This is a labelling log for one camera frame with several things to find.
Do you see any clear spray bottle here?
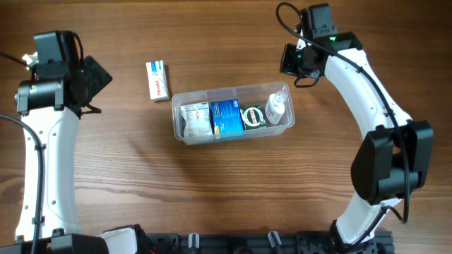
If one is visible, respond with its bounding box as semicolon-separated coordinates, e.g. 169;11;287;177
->
265;91;287;125

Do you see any green round-logo box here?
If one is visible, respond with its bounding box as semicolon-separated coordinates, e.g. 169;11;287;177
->
240;105;266;131

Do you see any blue box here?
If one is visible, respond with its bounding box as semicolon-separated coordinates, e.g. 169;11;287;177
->
210;99;244;139

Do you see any white Hansaplast plaster box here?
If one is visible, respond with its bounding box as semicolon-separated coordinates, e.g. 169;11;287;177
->
180;102;213;138

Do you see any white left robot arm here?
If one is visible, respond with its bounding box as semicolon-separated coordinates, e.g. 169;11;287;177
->
1;56;153;253

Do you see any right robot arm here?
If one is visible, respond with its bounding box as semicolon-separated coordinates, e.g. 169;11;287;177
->
280;32;434;253

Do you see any clear plastic container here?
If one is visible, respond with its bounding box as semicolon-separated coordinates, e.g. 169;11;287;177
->
172;82;295;145

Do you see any white Panadol box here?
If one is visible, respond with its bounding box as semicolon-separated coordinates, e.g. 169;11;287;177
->
145;60;170;102

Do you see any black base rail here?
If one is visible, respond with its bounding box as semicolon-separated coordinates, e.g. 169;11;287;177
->
141;231;395;254

